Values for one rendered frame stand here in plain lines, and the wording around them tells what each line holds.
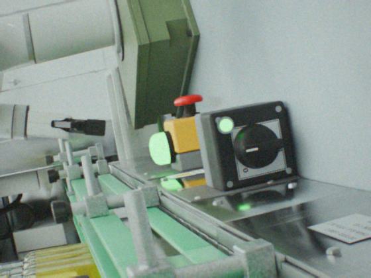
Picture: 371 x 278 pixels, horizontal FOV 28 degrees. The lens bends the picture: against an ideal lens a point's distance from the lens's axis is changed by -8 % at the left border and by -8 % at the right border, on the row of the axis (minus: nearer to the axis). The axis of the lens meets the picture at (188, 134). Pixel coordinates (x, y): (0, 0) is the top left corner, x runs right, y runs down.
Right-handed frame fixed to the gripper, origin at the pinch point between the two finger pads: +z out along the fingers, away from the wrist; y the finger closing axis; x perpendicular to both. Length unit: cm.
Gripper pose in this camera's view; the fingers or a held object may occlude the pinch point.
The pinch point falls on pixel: (95, 128)
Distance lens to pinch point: 161.2
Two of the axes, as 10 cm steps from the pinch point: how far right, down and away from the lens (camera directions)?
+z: 9.8, 0.7, 1.7
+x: 0.7, -10.0, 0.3
